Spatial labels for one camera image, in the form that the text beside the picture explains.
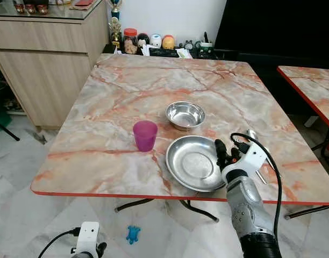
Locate steel spoon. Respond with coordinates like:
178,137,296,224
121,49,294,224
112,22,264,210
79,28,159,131
246,129,282,178

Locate round steel plate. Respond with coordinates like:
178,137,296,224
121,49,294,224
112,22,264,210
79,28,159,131
165,135,230,193

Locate steel fork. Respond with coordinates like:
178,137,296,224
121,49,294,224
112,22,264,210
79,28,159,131
256,170,268,185

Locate blue turtle toy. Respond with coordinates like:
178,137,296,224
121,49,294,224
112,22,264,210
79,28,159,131
126,226,141,245

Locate small steel bowl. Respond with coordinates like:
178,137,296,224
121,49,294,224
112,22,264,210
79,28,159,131
165,101,206,131

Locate purple plastic cup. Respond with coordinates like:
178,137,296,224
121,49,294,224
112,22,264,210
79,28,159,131
133,120,159,152

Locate dark green mug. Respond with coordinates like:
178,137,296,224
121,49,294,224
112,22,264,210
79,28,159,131
198,41,215,59

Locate red edged marble table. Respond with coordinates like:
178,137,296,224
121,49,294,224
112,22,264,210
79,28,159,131
277,65,329,135

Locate white green paper packet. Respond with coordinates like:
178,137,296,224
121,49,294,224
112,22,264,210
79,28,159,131
176,48,194,59

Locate marble top folding table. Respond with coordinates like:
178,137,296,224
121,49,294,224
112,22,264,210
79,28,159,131
30,53,329,223

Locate black flat box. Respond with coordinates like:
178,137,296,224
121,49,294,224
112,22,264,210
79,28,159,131
148,48,180,58

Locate orange yellow round figurine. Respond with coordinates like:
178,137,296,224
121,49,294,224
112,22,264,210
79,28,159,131
162,34,176,50

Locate white round figurine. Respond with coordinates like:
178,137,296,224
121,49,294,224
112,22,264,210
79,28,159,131
149,34,162,49

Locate black television screen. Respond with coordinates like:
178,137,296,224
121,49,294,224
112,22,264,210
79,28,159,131
214,0,329,55

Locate black round figurine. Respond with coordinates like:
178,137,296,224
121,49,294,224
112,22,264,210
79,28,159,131
138,33,151,48

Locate red lid snack jar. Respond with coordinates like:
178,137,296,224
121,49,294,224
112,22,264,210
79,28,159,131
124,28,139,55

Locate gold trophy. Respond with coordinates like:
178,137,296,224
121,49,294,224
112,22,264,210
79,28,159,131
109,0,123,50

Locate light wood cabinet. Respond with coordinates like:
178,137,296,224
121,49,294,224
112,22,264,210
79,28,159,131
0,0,110,130

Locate flat red box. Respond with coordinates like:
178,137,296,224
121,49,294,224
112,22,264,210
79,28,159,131
69,0,95,10

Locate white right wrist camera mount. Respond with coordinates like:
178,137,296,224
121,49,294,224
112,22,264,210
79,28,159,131
221,141,270,183

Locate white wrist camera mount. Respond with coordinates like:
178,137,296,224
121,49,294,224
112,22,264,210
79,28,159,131
221,141,270,183
75,221,101,256

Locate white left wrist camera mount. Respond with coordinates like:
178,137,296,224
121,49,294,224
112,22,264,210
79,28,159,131
75,221,101,256

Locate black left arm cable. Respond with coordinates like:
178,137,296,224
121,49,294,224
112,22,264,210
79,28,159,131
38,228,81,258

